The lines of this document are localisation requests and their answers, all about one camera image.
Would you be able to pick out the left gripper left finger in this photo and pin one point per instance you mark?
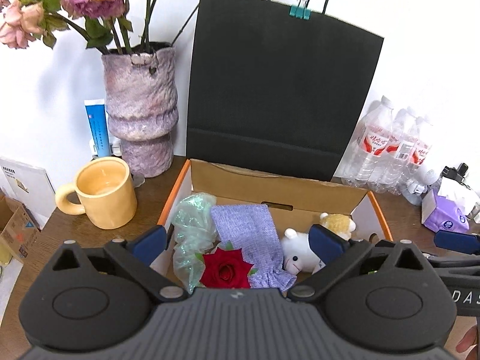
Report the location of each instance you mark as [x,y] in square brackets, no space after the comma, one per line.
[147,247]

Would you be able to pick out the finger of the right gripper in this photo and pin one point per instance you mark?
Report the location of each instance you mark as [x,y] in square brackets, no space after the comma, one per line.
[458,242]

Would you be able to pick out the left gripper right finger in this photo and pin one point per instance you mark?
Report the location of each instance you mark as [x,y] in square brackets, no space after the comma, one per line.
[326,244]

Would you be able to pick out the red artificial rose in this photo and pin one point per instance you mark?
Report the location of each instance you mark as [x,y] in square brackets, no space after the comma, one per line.
[225,268]

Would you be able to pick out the purple knitted cloth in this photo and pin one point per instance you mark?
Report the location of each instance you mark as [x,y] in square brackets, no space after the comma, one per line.
[250,228]

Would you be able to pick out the right hand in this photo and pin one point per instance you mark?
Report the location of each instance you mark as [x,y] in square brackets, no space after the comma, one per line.
[470,341]

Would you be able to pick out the purple tissue pack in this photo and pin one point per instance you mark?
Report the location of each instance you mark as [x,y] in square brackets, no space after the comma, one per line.
[446,207]

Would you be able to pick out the iridescent plastic wrap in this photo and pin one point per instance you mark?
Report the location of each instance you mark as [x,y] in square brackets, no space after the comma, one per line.
[194,235]

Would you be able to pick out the orange cardboard box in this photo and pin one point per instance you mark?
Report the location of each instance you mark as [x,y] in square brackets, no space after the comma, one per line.
[293,202]

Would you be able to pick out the yellow ceramic mug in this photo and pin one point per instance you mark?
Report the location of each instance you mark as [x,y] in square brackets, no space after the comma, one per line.
[103,190]

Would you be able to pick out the black small device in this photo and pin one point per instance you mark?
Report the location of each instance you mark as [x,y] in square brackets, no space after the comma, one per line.
[456,173]

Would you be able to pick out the small white robot figurine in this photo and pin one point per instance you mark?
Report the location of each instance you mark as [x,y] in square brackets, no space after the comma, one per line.
[418,183]

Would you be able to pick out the water bottle right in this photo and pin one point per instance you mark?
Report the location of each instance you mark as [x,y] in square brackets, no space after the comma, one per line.
[420,151]

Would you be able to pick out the water bottle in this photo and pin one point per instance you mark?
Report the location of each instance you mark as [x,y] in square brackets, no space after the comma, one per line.
[368,144]
[420,151]
[397,152]

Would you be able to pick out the water bottle left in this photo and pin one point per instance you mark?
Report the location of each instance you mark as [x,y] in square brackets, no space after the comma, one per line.
[368,144]

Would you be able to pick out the water bottle middle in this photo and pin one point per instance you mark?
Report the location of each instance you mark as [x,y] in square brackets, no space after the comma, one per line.
[397,152]

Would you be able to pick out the brown cardboard carton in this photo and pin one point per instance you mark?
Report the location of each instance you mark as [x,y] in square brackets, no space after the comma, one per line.
[18,230]

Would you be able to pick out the white board leaning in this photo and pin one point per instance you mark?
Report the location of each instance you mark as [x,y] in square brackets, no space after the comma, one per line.
[31,186]

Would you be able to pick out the blue white tube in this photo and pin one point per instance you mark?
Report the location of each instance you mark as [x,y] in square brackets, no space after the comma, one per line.
[96,113]

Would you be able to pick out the purple textured vase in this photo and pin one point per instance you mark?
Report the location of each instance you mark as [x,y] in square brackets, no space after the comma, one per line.
[141,103]

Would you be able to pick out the black paper bag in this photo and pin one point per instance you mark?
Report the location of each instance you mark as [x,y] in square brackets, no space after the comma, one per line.
[272,93]

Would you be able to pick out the teal binder clip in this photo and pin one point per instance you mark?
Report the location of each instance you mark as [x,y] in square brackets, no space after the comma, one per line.
[300,10]

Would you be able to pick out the dried pink rose bouquet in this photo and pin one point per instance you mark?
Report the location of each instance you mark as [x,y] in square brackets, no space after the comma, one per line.
[102,23]

